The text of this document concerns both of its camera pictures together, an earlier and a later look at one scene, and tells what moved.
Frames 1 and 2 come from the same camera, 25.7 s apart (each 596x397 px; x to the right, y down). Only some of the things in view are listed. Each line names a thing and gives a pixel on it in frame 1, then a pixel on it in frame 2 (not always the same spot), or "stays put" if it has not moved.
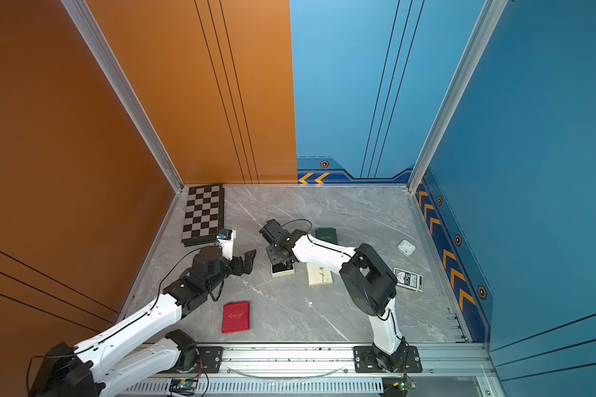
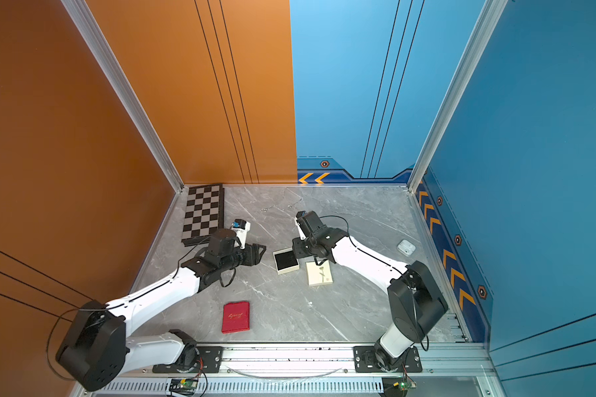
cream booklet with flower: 318,275 stays put
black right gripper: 271,255 → 297,251
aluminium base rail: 316,370 stays put
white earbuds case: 406,247 stays put
